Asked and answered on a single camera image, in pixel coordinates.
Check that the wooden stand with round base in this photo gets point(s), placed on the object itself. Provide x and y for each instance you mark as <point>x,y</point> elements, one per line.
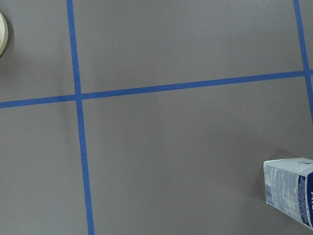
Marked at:
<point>3,33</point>

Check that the blue white milk carton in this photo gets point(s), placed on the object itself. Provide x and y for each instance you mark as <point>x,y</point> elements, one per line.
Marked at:
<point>289,188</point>

